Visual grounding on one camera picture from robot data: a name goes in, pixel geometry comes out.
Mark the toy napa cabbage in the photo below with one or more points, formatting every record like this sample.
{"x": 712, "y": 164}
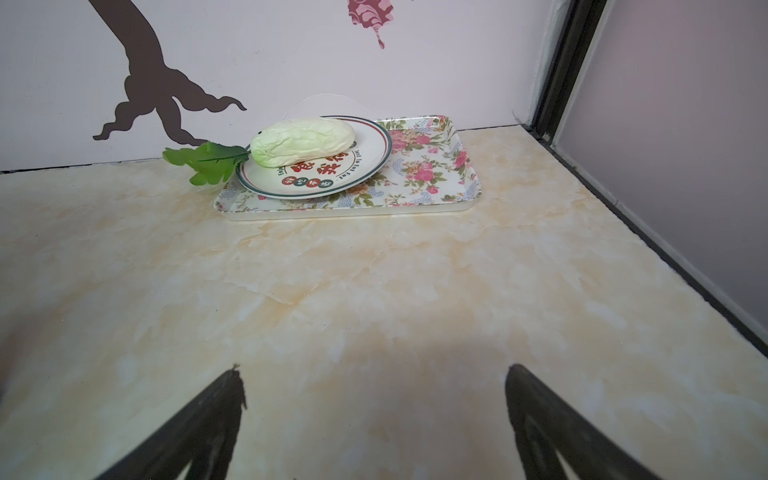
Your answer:
{"x": 291, "y": 142}

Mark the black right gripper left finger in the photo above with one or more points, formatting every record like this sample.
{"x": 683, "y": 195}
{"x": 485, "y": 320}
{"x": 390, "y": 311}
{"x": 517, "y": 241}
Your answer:
{"x": 196, "y": 443}

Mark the floral rectangular tray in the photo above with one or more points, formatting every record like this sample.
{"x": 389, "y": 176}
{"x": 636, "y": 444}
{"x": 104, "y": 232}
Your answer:
{"x": 428, "y": 171}

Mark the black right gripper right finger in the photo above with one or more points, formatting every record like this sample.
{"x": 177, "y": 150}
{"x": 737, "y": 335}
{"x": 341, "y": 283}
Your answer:
{"x": 548, "y": 431}

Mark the green plastic leaf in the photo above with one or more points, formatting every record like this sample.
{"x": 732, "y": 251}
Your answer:
{"x": 212, "y": 163}

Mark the white round plate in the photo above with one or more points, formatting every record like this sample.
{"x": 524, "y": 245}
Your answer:
{"x": 319, "y": 177}

